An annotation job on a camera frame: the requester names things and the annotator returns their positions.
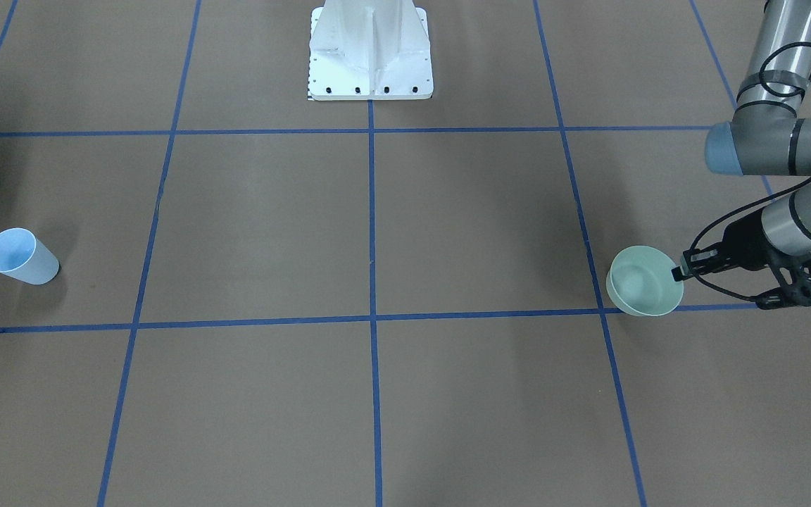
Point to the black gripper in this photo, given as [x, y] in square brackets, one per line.
[740, 243]

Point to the light blue plastic cup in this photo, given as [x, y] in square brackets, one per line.
[23, 257]

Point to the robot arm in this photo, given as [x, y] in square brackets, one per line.
[766, 136]

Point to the brown paper table mat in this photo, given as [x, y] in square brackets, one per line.
[270, 301]

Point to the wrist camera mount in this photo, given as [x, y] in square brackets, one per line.
[796, 285]

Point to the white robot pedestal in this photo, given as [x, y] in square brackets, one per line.
[369, 51]

